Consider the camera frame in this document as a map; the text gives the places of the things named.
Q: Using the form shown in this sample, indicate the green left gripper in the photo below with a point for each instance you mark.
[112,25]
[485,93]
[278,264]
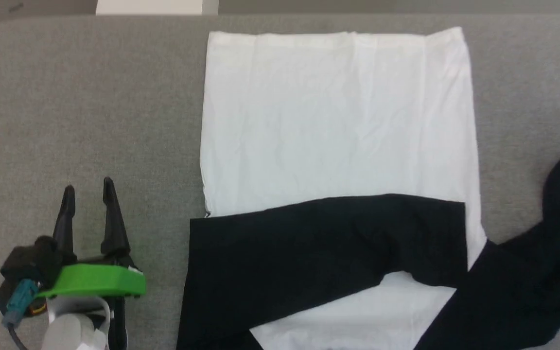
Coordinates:
[95,282]

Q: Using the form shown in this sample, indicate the white garment with black sleeves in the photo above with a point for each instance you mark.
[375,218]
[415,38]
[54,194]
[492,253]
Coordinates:
[338,126]

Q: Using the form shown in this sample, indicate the white rectangular block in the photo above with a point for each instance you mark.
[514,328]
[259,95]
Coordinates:
[156,7]

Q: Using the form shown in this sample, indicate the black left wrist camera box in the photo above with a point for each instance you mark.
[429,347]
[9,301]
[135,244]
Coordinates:
[34,260]

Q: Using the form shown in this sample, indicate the teal left camera connector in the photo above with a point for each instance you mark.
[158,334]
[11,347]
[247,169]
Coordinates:
[21,301]

